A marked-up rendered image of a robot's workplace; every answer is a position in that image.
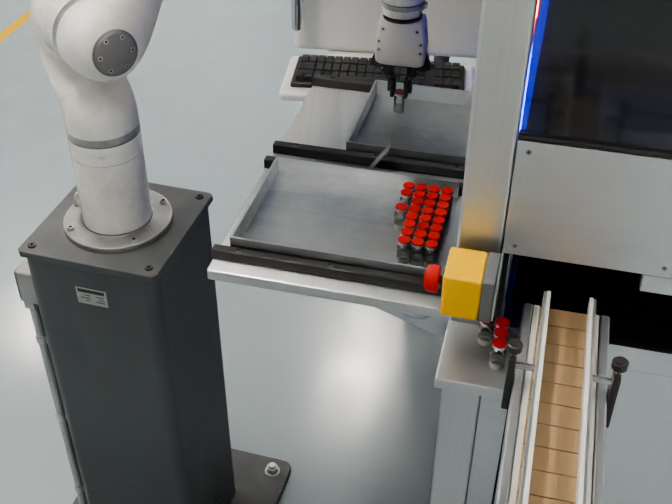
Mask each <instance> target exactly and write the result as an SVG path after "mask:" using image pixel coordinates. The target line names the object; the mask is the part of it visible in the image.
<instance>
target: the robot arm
mask: <svg viewBox="0 0 672 504"><path fill-rule="evenodd" d="M162 1H163V0H31V4H30V24H31V30H32V35H33V38H34V42H35V45H36V48H37V51H38V54H39V56H40V59H41V61H42V64H43V66H44V69H45V71H46V74H47V76H48V79H49V81H50V83H51V85H52V88H53V90H54V92H55V94H56V97H57V99H58V102H59V104H60V107H61V110H62V114H63V119H64V125H65V130H66V135H67V140H68V145H69V150H70V155H71V160H72V165H73V171H74V176H75V181H76V186H77V191H78V192H76V193H75V195H74V200H73V203H74V204H73V205H72V206H71V207H70V208H69V209H68V211H67V212H66V214H65V216H64V219H63V227H64V232H65V234H66V236H67V238H68V239H69V240H70V241H71V242H72V243H73V244H75V245H76V246H78V247H80V248H82V249H85V250H88V251H92V252H98V253H121V252H127V251H132V250H136V249H139V248H142V247H144V246H147V245H149V244H151V243H153V242H154V241H156V240H158V239H159V238H160V237H161V236H163V235H164V234H165V233H166V231H167V230H168V229H169V227H170V226H171V224H172V220H173V212H172V207H171V204H170V203H169V201H168V200H167V199H166V198H165V197H164V196H162V195H161V194H159V193H157V192H155V191H152V190H150V189H149V184H148V177H147V170H146V162H145V155H144V148H143V141H142V134H141V127H140V120H139V113H138V107H137V103H136V99H135V96H134V93H133V90H132V88H131V85H130V83H129V81H128V79H127V75H128V74H129V73H130V72H131V71H133V70H134V68H135V67H136V66H137V65H138V64H139V62H140V61H141V59H142V57H143V55H144V54H145V51H146V49H147V47H148V45H149V42H150V40H151V37H152V34H153V31H154V28H155V25H156V22H157V18H158V15H159V12H160V8H161V5H162ZM427 8H428V2H425V0H381V13H380V17H379V21H378V27H377V34H376V44H375V53H374V54H373V56H372V58H371V60H370V64H372V65H374V66H376V67H378V68H380V70H381V71H382V72H383V73H384V74H385V75H386V78H387V79H388V85H387V91H390V97H393V96H394V94H395V90H396V79H397V74H396V73H395V72H394V66H403V67H407V75H406V77H405V80H404V88H403V98H404V99H407V96H408V94H409V93H410V94H411V92H412V81H413V78H415V77H416V76H417V75H418V74H420V73H421V72H426V71H429V70H431V67H432V65H431V62H430V60H429V57H428V24H427V17H426V14H424V13H422V11H423V10H424V9H427Z"/></svg>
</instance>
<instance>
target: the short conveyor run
mask: <svg viewBox="0 0 672 504"><path fill-rule="evenodd" d="M550 298H551V291H544V294H543V300H542V307H540V306H539V305H534V307H533V304H530V303H524V306H523V311H522V317H521V323H520V329H519V332H520V333H519V339H516V338H514V339H510V340H508V342H507V346H506V350H507V351H508V353H510V354H509V360H508V361H507V372H506V378H505V384H504V391H503V397H502V403H501V408H502V409H508V412H507V419H506V426H505V433H504V440H503V447H502V454H501V461H500V468H499V475H498V481H497V488H496V495H495V502H494V504H604V479H605V449H606V428H608V427H609V425H610V421H611V417H612V414H613V410H614V406H615V403H616V399H617V395H618V391H619V388H620V384H621V375H622V373H625V372H626V371H627V370H628V366H629V361H628V360H627V359H626V358H624V357H622V356H617V357H615V358H613V360H612V364H611V368H612V369H613V373H612V377H611V378H610V377H608V357H609V326H610V317H609V316H604V315H602V316H600V318H599V315H596V302H597V299H594V298H591V297H590V299H589V303H588V308H587V314H581V313H575V312H569V311H563V310H557V309H550V308H549V307H550ZM529 334H530V340H529ZM528 341H529V348H528ZM527 349H528V355H527ZM526 356H527V363H526ZM525 370H526V371H525ZM524 372H525V378H524ZM523 379H524V386H523ZM608 385H609V389H608V392H607V388H608ZM522 387H523V394H522ZM521 394H522V401H521ZM520 402H521V403H520Z"/></svg>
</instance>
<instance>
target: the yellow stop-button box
mask: <svg viewBox="0 0 672 504"><path fill-rule="evenodd" d="M500 260H501V254H500V253H494V252H489V253H487V252H484V251H477V250H470V249H464V248H457V247H452V248H451V249H450V250H449V256H448V259H447V263H446V267H445V269H444V270H443V275H442V280H441V291H442V293H441V304H440V309H439V310H440V313H441V314H442V315H447V316H453V317H459V318H465V319H471V320H477V318H478V321H479V322H485V323H490V322H491V315H492V308H493V301H494V294H495V287H496V282H497V276H498V271H499V265H500Z"/></svg>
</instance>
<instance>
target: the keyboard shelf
mask: <svg viewBox="0 0 672 504"><path fill-rule="evenodd" d="M374 53H375V52H360V51H342V50H330V51H329V54H328V55H329V56H335V57H336V56H343V59H344V56H347V57H351V59H352V57H359V60H360V58H361V57H365V58H368V60H369V58H372V56H373V54H374ZM298 58H299V56H292V57H291V59H290V62H289V65H288V68H287V70H286V73H285V76H284V79H283V82H282V85H281V88H280V91H279V99H280V100H288V101H304V100H305V98H306V96H307V95H308V93H309V91H310V89H311V88H304V87H291V85H290V83H291V79H292V76H293V73H294V70H295V67H296V64H297V61H298ZM463 66H464V90H466V91H473V86H474V68H473V67H472V66H467V65H463Z"/></svg>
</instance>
